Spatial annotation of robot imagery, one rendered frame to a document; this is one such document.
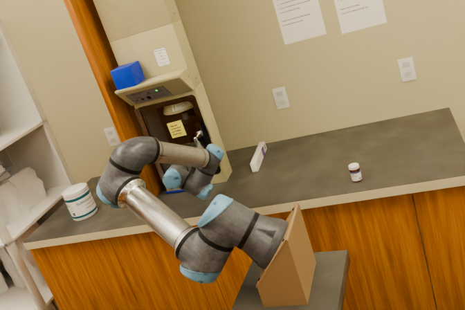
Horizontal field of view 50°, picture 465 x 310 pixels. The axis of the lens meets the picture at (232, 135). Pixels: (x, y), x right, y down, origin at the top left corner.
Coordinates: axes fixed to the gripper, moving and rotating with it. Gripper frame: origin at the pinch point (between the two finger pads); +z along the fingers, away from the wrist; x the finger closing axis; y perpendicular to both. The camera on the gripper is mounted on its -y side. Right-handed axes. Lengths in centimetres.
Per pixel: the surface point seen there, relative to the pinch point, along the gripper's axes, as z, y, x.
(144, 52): 5.7, 47.7, 11.7
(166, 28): 6, 55, -2
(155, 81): -5.8, 36.1, 6.0
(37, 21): 49, 76, 89
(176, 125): 4.4, 12.2, 8.7
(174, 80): -4.7, 34.4, -2.2
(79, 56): 49, 51, 73
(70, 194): -10, -6, 68
